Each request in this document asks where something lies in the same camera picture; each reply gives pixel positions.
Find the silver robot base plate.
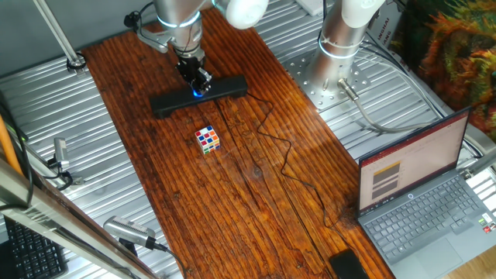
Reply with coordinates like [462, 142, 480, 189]
[282, 50, 371, 112]

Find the black smartphone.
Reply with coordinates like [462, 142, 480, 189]
[328, 249, 371, 279]

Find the grey laptop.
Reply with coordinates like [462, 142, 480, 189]
[356, 106, 496, 279]

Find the thin black speaker cable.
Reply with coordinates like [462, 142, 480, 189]
[244, 91, 352, 253]

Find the white Rubik's cube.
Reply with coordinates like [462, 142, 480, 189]
[194, 125, 221, 156]

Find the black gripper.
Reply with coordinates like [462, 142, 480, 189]
[174, 52, 213, 95]

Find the orange green fuzzy plush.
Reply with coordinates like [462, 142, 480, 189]
[402, 0, 496, 143]

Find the grey conduit cable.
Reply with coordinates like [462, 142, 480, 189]
[336, 78, 441, 135]

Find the black keyboard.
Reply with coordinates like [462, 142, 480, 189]
[3, 216, 69, 279]

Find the metal pole stand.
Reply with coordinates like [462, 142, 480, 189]
[33, 0, 88, 74]

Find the silver finned camera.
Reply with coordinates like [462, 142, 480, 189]
[103, 215, 168, 251]

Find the grey metal frame bar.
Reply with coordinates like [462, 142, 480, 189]
[0, 157, 160, 279]

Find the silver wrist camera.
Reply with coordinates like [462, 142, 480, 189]
[123, 10, 174, 54]

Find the white thin cable bundle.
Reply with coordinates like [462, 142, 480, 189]
[358, 40, 484, 158]

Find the black camera cable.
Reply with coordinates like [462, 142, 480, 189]
[153, 242, 189, 279]

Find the black soundbar speaker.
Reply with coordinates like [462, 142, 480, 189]
[150, 74, 249, 120]

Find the white power strip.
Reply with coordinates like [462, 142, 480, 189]
[294, 0, 327, 17]

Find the box with printed letters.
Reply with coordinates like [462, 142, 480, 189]
[366, 0, 412, 71]

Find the orange stick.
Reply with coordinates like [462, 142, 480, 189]
[0, 114, 24, 177]

